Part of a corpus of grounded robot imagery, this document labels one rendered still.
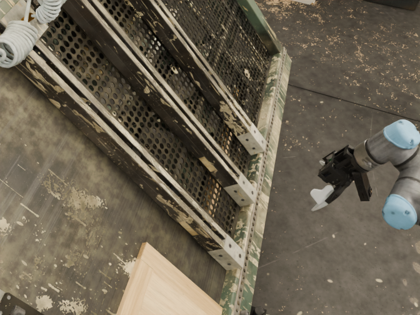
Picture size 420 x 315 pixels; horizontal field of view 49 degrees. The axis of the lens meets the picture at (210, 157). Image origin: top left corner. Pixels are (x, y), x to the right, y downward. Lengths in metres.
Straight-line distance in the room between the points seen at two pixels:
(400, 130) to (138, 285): 0.79
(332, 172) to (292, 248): 1.61
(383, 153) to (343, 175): 0.14
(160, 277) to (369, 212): 2.01
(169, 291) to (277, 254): 1.46
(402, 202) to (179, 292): 0.71
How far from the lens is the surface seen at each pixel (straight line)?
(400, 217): 1.12
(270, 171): 2.06
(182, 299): 1.47
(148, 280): 1.36
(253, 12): 2.50
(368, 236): 3.06
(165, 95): 1.53
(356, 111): 3.82
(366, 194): 1.34
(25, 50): 1.03
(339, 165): 1.29
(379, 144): 1.21
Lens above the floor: 2.38
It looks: 48 degrees down
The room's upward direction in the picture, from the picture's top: 6 degrees clockwise
